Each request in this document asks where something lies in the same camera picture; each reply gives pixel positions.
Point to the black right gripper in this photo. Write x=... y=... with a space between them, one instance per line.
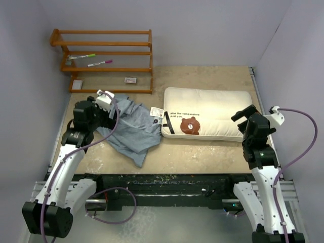
x=246 y=112

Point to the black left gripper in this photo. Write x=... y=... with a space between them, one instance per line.
x=108 y=122

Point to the blue pillowcase with yellow drawings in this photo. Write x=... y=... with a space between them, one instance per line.
x=137 y=131

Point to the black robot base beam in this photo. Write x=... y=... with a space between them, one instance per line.
x=213 y=191

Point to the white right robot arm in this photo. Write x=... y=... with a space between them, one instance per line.
x=265 y=209

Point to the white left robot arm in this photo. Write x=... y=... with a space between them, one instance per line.
x=52 y=211

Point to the small white box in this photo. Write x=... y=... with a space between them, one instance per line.
x=77 y=84

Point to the orange wooden shelf rack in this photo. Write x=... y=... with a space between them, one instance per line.
x=66 y=65

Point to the pink capped marker pen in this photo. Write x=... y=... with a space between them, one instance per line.
x=99 y=63

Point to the green capped marker pen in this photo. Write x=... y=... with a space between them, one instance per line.
x=71 y=57

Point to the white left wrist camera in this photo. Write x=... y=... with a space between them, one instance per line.
x=104 y=99

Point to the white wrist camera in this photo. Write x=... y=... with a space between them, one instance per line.
x=275 y=117
x=104 y=99

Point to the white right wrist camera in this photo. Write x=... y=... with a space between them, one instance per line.
x=275 y=117

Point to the aluminium table edge rail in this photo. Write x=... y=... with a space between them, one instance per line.
x=276 y=191

